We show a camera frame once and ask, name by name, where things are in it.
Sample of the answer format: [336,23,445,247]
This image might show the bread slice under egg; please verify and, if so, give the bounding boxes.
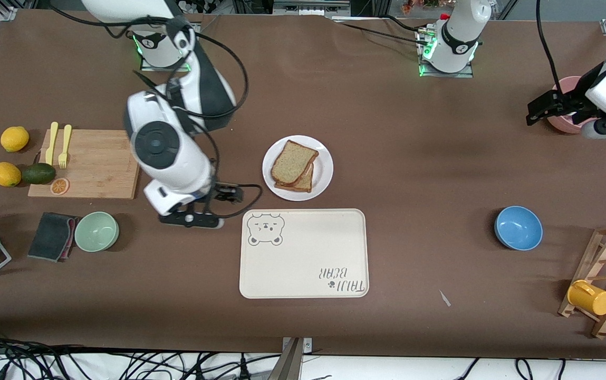
[274,161,315,193]

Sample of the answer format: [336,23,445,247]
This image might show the dark green avocado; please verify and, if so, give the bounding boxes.
[22,163,56,185]

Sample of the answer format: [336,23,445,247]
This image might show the yellow plastic knife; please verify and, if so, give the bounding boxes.
[45,122,59,166]

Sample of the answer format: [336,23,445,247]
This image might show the black floor cable tangle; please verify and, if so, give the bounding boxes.
[0,338,282,380]

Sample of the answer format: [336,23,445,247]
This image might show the yellow lemon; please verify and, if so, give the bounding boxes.
[0,126,30,153]
[0,162,22,187]

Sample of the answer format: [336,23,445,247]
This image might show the round white plate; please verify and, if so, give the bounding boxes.
[262,135,334,202]

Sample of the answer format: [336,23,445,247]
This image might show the blue bowl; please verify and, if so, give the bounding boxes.
[494,205,543,251]

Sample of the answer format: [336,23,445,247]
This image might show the grey metal bracket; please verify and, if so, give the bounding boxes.
[282,337,313,353]

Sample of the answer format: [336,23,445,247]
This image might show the yellow plastic fork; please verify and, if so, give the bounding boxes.
[58,125,72,169]

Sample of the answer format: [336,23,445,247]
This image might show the plain brown bread slice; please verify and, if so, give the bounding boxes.
[270,140,320,185]

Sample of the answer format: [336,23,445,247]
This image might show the black table cable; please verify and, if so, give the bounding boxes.
[332,15,430,45]

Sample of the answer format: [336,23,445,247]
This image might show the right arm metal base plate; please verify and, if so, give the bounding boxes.
[140,21,199,72]

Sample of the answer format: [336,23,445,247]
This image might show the wooden cutting board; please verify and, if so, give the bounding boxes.
[27,129,141,200]

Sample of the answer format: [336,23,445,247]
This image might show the dark grey cloth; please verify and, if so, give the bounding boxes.
[27,212,74,263]

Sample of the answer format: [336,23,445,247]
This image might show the grey metal post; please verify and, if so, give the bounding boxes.
[267,338,304,380]

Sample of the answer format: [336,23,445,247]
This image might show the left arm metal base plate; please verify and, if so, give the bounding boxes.
[416,26,475,79]

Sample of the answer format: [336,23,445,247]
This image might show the cream bear print tray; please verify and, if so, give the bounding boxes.
[239,208,369,299]

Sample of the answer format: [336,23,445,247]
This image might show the pink bowl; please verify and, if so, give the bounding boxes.
[547,76,599,134]

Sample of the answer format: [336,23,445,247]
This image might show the pale green bowl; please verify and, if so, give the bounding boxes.
[74,211,120,253]

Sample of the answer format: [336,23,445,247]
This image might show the grey metal frame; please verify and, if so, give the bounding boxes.
[273,0,352,16]

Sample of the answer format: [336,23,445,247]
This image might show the yellow cup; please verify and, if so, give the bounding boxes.
[567,280,606,316]

